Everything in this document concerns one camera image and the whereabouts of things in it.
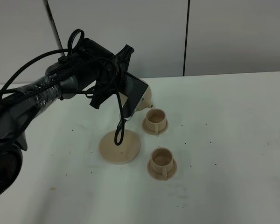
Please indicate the beige teacup far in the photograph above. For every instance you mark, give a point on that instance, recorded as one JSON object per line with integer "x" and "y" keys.
{"x": 155, "y": 122}

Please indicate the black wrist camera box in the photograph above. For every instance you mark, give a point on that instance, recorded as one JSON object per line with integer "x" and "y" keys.
{"x": 134, "y": 89}

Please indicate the beige teacup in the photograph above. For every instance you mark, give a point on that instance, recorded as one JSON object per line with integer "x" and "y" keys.
{"x": 162, "y": 165}
{"x": 155, "y": 122}

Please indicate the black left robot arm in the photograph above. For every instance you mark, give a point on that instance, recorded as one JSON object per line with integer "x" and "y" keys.
{"x": 19, "y": 106}

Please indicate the beige teapot with lid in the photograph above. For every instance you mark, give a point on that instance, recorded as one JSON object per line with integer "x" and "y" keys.
{"x": 145, "y": 103}

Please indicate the beige teacup near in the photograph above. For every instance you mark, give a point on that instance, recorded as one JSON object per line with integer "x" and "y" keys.
{"x": 162, "y": 165}

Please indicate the round beige teapot saucer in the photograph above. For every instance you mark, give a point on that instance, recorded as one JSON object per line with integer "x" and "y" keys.
{"x": 125, "y": 152}

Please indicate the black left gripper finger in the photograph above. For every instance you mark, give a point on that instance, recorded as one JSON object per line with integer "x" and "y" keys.
{"x": 124, "y": 56}
{"x": 99, "y": 98}

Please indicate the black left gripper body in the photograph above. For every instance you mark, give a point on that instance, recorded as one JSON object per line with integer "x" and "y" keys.
{"x": 97, "y": 69}

